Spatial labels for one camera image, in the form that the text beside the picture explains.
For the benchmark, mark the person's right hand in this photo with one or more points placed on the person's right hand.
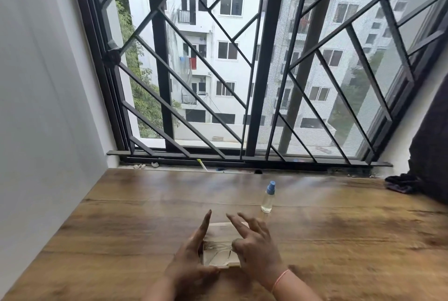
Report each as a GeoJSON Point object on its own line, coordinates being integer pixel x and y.
{"type": "Point", "coordinates": [259, 255]}

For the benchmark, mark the person's left hand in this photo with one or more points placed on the person's left hand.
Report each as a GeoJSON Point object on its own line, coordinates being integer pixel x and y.
{"type": "Point", "coordinates": [182, 265]}

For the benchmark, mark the person's right thumb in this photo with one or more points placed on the person's right thumb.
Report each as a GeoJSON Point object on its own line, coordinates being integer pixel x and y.
{"type": "Point", "coordinates": [239, 246]}

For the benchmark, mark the person's right middle finger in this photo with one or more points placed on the person's right middle finger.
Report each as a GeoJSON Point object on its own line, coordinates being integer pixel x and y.
{"type": "Point", "coordinates": [249, 221]}

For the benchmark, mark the person's left thumb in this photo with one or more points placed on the person's left thumb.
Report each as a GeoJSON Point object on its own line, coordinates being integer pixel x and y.
{"type": "Point", "coordinates": [211, 272]}

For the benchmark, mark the clear plastic case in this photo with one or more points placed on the clear plastic case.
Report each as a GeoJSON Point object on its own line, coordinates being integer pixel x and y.
{"type": "Point", "coordinates": [222, 236]}

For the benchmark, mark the person's left forearm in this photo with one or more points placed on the person's left forearm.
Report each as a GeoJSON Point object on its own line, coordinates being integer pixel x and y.
{"type": "Point", "coordinates": [161, 293]}

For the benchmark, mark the person's right forearm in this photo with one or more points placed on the person's right forearm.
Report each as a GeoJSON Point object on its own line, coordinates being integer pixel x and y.
{"type": "Point", "coordinates": [297, 292]}

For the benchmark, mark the thin-framed eyeglasses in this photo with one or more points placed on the thin-framed eyeglasses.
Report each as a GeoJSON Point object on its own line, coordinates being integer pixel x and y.
{"type": "Point", "coordinates": [218, 247]}

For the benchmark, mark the clear spray bottle blue cap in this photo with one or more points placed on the clear spray bottle blue cap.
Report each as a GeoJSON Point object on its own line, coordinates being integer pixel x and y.
{"type": "Point", "coordinates": [268, 201]}

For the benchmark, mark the pink wrist thread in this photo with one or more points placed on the pink wrist thread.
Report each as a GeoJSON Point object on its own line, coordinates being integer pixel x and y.
{"type": "Point", "coordinates": [281, 279]}

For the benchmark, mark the yellow-green stick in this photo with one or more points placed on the yellow-green stick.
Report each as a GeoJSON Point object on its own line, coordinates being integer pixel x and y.
{"type": "Point", "coordinates": [202, 165]}

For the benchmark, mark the white debris bits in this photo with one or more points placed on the white debris bits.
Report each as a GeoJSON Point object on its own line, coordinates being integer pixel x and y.
{"type": "Point", "coordinates": [145, 165]}

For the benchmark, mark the black metal window grille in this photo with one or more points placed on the black metal window grille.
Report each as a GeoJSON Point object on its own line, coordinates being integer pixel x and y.
{"type": "Point", "coordinates": [224, 66]}

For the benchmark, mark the dark crumpled cloth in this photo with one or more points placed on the dark crumpled cloth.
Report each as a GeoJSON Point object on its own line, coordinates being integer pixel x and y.
{"type": "Point", "coordinates": [402, 183]}

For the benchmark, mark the grey window insect screen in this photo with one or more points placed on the grey window insect screen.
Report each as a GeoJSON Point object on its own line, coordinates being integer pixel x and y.
{"type": "Point", "coordinates": [325, 76]}

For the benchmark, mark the green tree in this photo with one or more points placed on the green tree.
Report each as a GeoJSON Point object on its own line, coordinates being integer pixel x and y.
{"type": "Point", "coordinates": [140, 87]}

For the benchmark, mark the white apartment building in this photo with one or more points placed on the white apartment building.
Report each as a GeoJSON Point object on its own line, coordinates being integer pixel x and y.
{"type": "Point", "coordinates": [213, 48]}

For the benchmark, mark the dark curtain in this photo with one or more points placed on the dark curtain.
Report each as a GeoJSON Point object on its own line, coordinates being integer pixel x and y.
{"type": "Point", "coordinates": [432, 143]}

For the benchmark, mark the black window frame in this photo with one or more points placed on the black window frame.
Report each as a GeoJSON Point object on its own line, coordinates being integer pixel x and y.
{"type": "Point", "coordinates": [262, 66]}

